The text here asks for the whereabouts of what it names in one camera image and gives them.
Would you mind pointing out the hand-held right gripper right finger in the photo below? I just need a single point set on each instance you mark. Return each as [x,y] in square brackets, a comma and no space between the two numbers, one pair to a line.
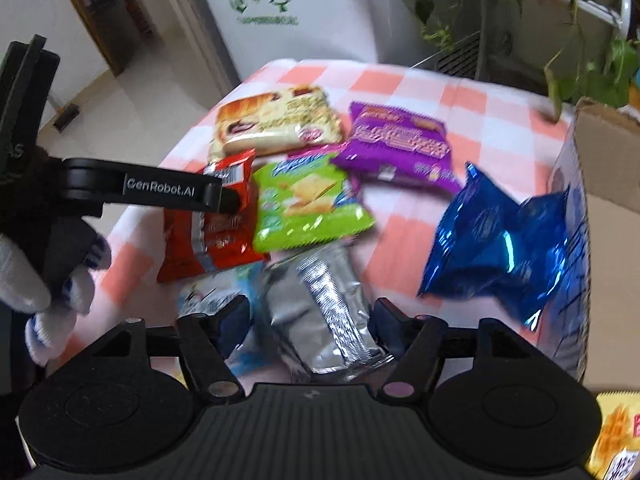
[386,316]

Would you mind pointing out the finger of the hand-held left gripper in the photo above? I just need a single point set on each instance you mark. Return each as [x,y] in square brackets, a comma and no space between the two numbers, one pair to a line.
[165,187]

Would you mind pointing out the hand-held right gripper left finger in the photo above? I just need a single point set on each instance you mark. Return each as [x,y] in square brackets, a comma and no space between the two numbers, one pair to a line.
[234,316]

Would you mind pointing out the silver foil snack packet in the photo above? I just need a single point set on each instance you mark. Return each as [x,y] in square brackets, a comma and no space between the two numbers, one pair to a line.
[320,310]

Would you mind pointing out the red snack packet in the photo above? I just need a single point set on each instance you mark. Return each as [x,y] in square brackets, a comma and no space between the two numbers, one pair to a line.
[210,240]

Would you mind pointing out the blue foil snack packet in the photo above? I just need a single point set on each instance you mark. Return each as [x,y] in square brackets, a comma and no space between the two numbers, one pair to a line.
[490,245]

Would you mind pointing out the green cracker packet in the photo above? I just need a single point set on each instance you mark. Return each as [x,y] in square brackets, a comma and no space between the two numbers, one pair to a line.
[305,205]

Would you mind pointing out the purple snack packet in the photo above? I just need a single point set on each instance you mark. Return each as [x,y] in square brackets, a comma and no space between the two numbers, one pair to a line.
[395,145]

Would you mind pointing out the cardboard box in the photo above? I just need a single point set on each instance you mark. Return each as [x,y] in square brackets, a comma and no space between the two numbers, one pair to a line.
[610,240]

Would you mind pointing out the person's left hand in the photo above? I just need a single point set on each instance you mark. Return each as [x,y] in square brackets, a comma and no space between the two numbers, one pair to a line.
[20,280]

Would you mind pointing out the light blue snack packet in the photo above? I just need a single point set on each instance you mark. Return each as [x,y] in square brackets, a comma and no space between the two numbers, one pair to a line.
[205,295]

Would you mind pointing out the broom with dustpan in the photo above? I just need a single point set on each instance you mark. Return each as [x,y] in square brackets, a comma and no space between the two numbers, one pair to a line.
[66,117]

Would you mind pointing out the beige bread packet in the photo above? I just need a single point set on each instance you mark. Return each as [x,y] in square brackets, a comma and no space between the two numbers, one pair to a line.
[275,120]

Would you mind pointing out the orange checked cloth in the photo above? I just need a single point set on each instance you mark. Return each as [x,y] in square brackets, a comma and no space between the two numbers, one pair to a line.
[480,125]

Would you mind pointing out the white refrigerator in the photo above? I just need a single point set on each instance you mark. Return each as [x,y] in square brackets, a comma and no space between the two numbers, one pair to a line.
[300,10]

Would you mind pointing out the yellow snack packet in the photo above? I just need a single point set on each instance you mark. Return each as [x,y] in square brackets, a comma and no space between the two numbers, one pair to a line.
[615,440]

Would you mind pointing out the green trailing plant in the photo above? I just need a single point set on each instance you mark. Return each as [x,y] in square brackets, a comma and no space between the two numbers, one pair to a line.
[600,75]

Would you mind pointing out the white metal rack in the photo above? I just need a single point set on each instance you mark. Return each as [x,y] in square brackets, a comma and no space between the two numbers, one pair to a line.
[590,7]

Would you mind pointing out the wooden door frame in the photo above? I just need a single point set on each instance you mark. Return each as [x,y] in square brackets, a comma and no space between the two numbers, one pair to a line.
[112,20]

